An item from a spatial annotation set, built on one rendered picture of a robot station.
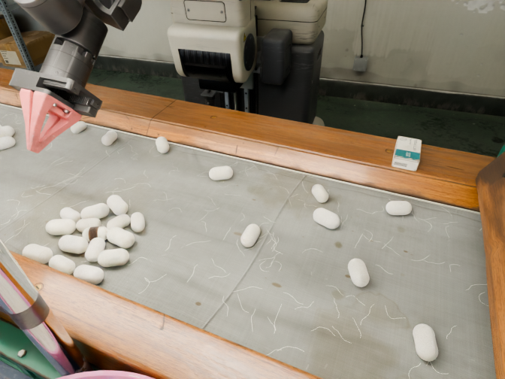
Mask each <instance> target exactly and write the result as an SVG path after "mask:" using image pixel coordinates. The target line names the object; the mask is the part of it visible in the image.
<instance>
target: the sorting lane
mask: <svg viewBox="0 0 505 379"><path fill-rule="evenodd" d="M0 125H1V126H11V127H12V128H13V129H14V131H15V133H14V135H13V136H12V138H14V140H15V145H14V146H12V147H9V148H7V149H4V150H0V239H1V240H2V241H3V243H4V244H5V246H6V248H7V249H9V250H11V251H13V252H15V253H18V254H20V255H23V249H24V247H25V246H27V245H29V244H38V245H40V246H43V247H49V248H50V249H51V250H52V252H53V256H55V255H62V256H64V257H66V258H68V259H70V260H72V261H73V262H74V263H75V268H76V267H78V266H79V265H91V266H95V267H98V268H100V269H102V271H103V272H104V279H103V280H102V282H101V283H98V284H96V286H98V287H101V288H103V289H106V290H108V291H111V292H112V293H116V294H118V295H120V296H123V297H125V298H127V299H131V300H132V301H135V302H138V303H140V304H142V305H145V306H147V307H149V308H152V309H155V310H157V311H160V312H162V313H164V314H167V315H169V316H172V317H174V318H177V319H178V320H182V321H184V322H186V323H189V324H191V325H193V326H197V327H198V328H201V329H204V330H206V331H208V332H211V333H213V334H215V335H218V336H221V337H223V338H226V339H228V340H230V341H233V342H235V343H238V344H240V345H243V346H244V347H248V348H250V349H252V350H255V351H258V352H259V353H263V354H264V355H267V356H270V357H272V358H275V359H277V360H279V361H281V362H284V363H287V364H289V365H292V366H294V367H296V368H299V369H301V370H304V371H307V372H309V373H311V374H314V375H316V376H318V377H321V378H324V379H496V374H495V366H494V352H493V344H492V336H491V322H490V313H489V305H488V287H487V278H486V267H485V249H484V241H483V233H482V221H481V216H480V212H476V211H470V210H467V209H463V208H457V207H453V206H450V205H444V204H440V203H436V202H430V201H427V200H424V199H418V198H413V197H410V196H404V195H401V194H397V193H391V192H387V191H384V190H380V189H374V188H370V187H367V186H361V185H357V184H353V183H347V182H344V181H340V180H335V179H331V178H327V177H321V176H318V175H314V174H308V173H304V172H301V171H295V170H291V169H287V168H281V167H278V166H274V165H268V164H264V163H261V162H255V161H251V160H248V159H241V158H238V157H234V156H229V155H225V154H221V153H215V152H212V151H208V150H202V149H198V148H194V147H189V146H185V145H182V144H175V143H172V142H168V144H169V151H168V152H167V153H160V152H159V151H158V150H157V146H156V139H155V138H149V137H145V136H142V135H136V134H132V133H128V132H122V131H119V130H115V129H109V128H105V127H102V126H96V125H92V124H88V123H86V129H84V130H83V131H82V132H79V133H77V134H75V133H73V132H72V131H71V127H70V128H68V129H67V130H65V131H64V132H63V133H62V134H60V135H59V136H57V137H56V138H55V139H54V140H52V141H51V142H50V143H49V144H48V145H47V146H46V147H45V148H44V149H43V150H42V151H41V152H40V153H34V152H32V151H30V150H27V146H26V124H25V120H24V116H23V109H22V108H16V107H13V106H10V105H3V104H0ZM110 130H113V131H115V132H116V133H117V139H116V140H115V141H114V142H113V143H112V145H109V146H106V145H104V144H103V143H102V142H101V138H102V137H103V136H104V135H105V134H106V133H107V132H108V131H110ZM220 166H229V167H231V169H232V171H233V175H232V176H231V178H229V179H227V180H212V179H211V178H210V176H209V172H210V170H211V169H212V168H214V167H220ZM316 184H320V185H322V186H323V187H324V189H325V190H326V192H327V193H328V200H327V201H326V202H323V203H321V202H318V201H317V200H316V198H315V197H314V195H313V194H312V188H313V186H314V185H316ZM112 195H118V196H120V197H121V198H122V200H123V201H124V202H125V203H126V204H127V205H128V210H127V212H126V213H125V214H127V215H128V216H129V217H130V219H131V216H132V214H133V213H136V212H139V213H142V214H143V216H144V222H145V227H144V230H143V231H141V232H135V231H133V230H132V228H131V221H130V224H129V225H128V226H127V227H125V228H123V229H124V230H126V231H128V232H130V233H132V234H133V236H134V237H135V242H134V243H133V245H132V246H131V247H130V248H127V249H125V250H127V251H128V253H129V260H128V262H127V263H126V264H125V265H118V266H111V267H103V266H101V265H99V263H98V261H97V262H90V261H88V260H87V259H86V257H85V253H86V251H85V252H84V253H80V254H77V253H69V252H65V251H63V250H61V249H60V248H59V240H60V238H61V237H63V236H65V235H51V234H49V233H48V232H47V231H46V224H47V223H48V222H49V221H51V220H56V219H62V218H61V217H60V211H61V210H62V209H63V208H72V209H73V210H75V211H77V212H79V213H80V214H81V211H82V210H83V209H84V208H86V207H89V206H93V205H97V204H99V203H104V204H106V205H107V199H108V198H109V197H110V196H112ZM391 201H406V202H409V203H410V204H411V206H412V210H411V212H410V213H409V214H407V215H391V214H389V213H388V212H387V211H386V205H387V204H388V203H389V202H391ZM317 208H324V209H326V210H328V211H331V212H333V213H335V214H336V215H338V217H339V218H340V225H339V226H338V227H337V228H336V229H329V228H327V227H325V226H323V225H321V224H318V223H317V222H316V221H315V220H314V219H313V212H314V211H315V210H316V209H317ZM250 224H256V225H257V226H259V228H260V230H261V232H260V235H259V237H258V239H257V241H256V242H255V244H254V245H253V246H251V247H245V246H243V245H242V243H241V241H240V238H241V236H242V234H243V232H244V231H245V229H246V228H247V227H248V225H250ZM355 258H356V259H361V260H362V261H363V262H364V263H365V265H366V268H367V272H368V274H369V278H370V280H369V282H368V284H367V285H366V286H365V287H357V286H356V285H355V284H354V283H353V282H352V279H351V277H350V274H349V269H348V264H349V261H350V260H352V259H355ZM419 324H426V325H428V326H430V327H431V328H432V329H433V330H434V334H435V338H436V342H437V348H438V356H437V358H436V359H435V360H433V361H430V362H428V361H424V360H423V359H421V358H420V357H419V356H418V355H417V353H416V348H415V342H414V338H413V329H414V327H415V326H416V325H419Z"/></svg>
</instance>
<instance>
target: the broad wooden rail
mask: <svg viewBox="0 0 505 379"><path fill-rule="evenodd" d="M13 73H14V70H10V69H6V68H0V104H3V105H10V106H13V107H16V108H22V105H21V101H20V91H19V90H17V89H14V88H13V87H12V86H10V85H9V83H10V82H11V78H12V75H13ZM85 89H87V90H88V91H89V92H91V93H92V94H93V95H94V96H96V97H98V98H99V99H101V100H102V101H103V102H102V105H101V108H100V110H98V113H97V115H96V117H95V118H94V117H88V116H84V115H82V117H81V119H80V120H79V122H80V121H83V122H85V123H88V124H92V125H96V126H102V127H105V128H109V129H115V130H119V131H122V132H128V133H132V134H136V135H142V136H145V137H149V138H155V139H157V138H159V137H164V138H166V139H167V141H168V142H172V143H175V144H182V145H185V146H189V147H194V148H198V149H202V150H208V151H212V152H215V153H221V154H225V155H229V156H234V157H238V158H241V159H248V160H251V161H255V162H261V163H264V164H268V165H274V166H278V167H281V168H287V169H291V170H295V171H301V172H304V173H308V174H314V175H318V176H321V177H327V178H331V179H335V180H340V181H344V182H347V183H353V184H357V185H361V186H367V187H370V188H374V189H378V190H384V191H387V192H391V193H397V194H401V195H404V196H410V197H413V198H418V199H424V200H427V201H430V202H436V203H440V204H444V205H450V206H453V207H457V208H463V209H467V210H470V211H476V212H480V210H479V200H478V193H477V190H476V177H477V175H478V173H479V171H481V170H482V169H483V168H484V167H486V166H487V165H488V164H489V163H490V162H492V161H493V160H495V159H496V157H492V156H484V155H479V154H475V153H468V152H463V151H459V150H451V149H446V148H442V147H434V146H430V145H425V144H422V146H421V155H420V162H419V165H418V168H417V170H416V171H411V170H406V169H402V168H396V167H392V160H393V156H394V151H395V145H396V142H397V139H392V138H384V137H380V136H375V135H368V134H363V133H359V132H351V131H346V130H342V129H335V128H330V127H326V126H318V125H313V124H309V123H302V122H297V121H293V120H284V119H280V118H276V117H268V116H264V115H259V114H251V113H247V112H243V111H235V110H231V109H226V108H218V107H214V106H209V105H202V104H197V103H193V102H185V101H181V100H176V99H169V98H164V97H160V96H152V95H147V94H143V93H139V92H131V91H126V90H122V89H114V88H110V87H106V86H98V85H93V84H89V83H87V84H86V86H85Z"/></svg>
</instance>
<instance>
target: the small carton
mask: <svg viewBox="0 0 505 379"><path fill-rule="evenodd" d="M421 146H422V140H419V139H415V138H407V137H402V136H398V139H397V142H396V145H395V151H394V156H393V160H392V167H396V168H402V169H406V170H411V171H416V170H417V168H418V165H419V162H420V155H421Z"/></svg>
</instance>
